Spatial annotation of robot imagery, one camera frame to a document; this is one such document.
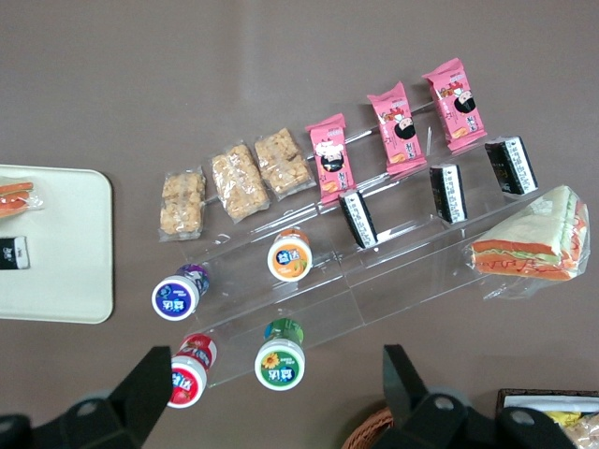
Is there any white paper card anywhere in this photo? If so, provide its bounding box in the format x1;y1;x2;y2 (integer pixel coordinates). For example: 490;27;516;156
504;396;599;413

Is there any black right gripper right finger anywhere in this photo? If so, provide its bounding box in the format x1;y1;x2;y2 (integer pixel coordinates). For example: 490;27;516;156
369;344;577;449

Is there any pink cartoon snack packet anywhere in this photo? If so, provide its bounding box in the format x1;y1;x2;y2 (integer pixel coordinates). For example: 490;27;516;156
304;112;359;205
366;81;429;177
421;57;489;152

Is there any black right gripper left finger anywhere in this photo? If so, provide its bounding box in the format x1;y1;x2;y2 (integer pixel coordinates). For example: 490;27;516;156
0;346;173;449

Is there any brown wicker basket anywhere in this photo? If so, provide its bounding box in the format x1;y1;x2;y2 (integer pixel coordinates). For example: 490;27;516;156
341;405;400;449

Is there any yellow snack packet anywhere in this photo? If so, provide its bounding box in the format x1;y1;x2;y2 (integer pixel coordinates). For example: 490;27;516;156
547;411;592;427

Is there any large wrapped sandwich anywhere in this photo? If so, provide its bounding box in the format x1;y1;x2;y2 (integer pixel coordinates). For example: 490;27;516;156
465;184;592;301

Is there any black white snack packet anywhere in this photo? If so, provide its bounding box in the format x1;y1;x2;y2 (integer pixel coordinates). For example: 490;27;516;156
484;136;539;197
429;163;469;225
337;189;380;250

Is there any red gum bottle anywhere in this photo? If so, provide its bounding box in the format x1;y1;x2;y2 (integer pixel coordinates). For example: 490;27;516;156
166;332;219;410

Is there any clear acrylic display stand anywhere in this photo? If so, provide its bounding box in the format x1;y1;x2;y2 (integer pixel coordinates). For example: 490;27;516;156
180;100;556;389

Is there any dark woven box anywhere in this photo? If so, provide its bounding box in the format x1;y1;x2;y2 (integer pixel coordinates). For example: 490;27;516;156
495;388;599;449

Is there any blue gum bottle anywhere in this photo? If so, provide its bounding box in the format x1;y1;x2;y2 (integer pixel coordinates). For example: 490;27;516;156
151;263;211;322

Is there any wrapped peanut brittle bar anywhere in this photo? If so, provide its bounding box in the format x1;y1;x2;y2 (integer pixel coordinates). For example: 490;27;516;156
254;128;316;202
158;167;208;242
210;143;271;223

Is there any flat black chocolate box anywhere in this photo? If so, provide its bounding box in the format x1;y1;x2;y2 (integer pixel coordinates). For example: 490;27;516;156
0;236;31;271

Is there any cream plastic tray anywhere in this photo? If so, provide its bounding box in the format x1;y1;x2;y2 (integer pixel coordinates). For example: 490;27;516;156
0;164;115;326

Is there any small wrapped sandwich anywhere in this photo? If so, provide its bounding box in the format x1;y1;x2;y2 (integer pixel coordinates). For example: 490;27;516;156
0;181;45;219

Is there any orange gum bottle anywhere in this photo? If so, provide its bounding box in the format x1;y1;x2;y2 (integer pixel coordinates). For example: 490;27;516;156
267;227;314;283

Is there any green gum bottle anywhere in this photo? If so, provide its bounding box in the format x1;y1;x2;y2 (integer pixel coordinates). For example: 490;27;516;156
254;318;307;391

